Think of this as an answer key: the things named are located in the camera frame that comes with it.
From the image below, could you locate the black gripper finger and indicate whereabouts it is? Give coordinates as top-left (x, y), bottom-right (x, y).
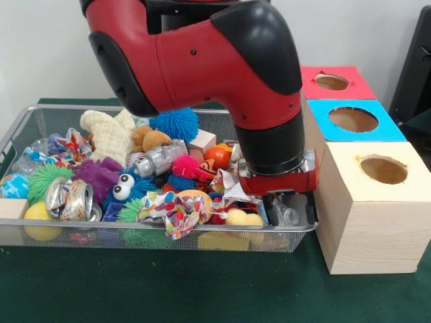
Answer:
top-left (304, 190), bottom-right (320, 225)
top-left (262, 194), bottom-right (281, 225)

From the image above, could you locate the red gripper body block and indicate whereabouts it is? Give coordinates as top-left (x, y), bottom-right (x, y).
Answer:
top-left (238, 150), bottom-right (321, 197)

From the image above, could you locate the wooden box with three holes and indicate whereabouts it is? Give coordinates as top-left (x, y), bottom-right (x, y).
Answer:
top-left (300, 66), bottom-right (431, 275)

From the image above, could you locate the blue spiky rubber ball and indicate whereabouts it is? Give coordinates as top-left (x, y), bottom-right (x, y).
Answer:
top-left (149, 107), bottom-right (200, 141)

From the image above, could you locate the silver toy robot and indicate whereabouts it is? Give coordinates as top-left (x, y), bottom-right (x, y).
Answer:
top-left (133, 138), bottom-right (189, 178)

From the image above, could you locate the dark green side tablecloth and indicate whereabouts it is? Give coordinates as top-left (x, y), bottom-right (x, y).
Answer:
top-left (400, 109), bottom-right (431, 162)

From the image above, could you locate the purple knobby rubber ball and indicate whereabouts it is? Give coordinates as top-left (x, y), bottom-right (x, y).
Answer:
top-left (71, 156), bottom-right (123, 205)

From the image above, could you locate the black upright panel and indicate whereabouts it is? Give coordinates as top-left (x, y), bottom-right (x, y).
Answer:
top-left (387, 5), bottom-right (431, 125)

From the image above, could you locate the cream waffle cloth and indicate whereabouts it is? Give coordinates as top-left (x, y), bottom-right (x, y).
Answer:
top-left (79, 108), bottom-right (136, 163)

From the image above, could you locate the crushed silver drink can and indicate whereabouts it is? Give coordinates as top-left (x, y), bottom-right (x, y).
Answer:
top-left (43, 177), bottom-right (102, 222)

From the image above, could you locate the green spiky rubber ball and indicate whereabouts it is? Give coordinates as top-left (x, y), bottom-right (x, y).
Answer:
top-left (26, 164), bottom-right (74, 205)

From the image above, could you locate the yellow ball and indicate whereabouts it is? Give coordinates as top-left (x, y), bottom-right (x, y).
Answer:
top-left (22, 201), bottom-right (63, 242)

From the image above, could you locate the blue globe ball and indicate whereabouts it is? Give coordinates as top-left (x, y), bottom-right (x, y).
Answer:
top-left (0, 173), bottom-right (30, 199)

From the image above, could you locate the wire mesh bin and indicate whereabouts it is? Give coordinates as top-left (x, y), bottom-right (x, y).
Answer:
top-left (0, 104), bottom-right (320, 254)

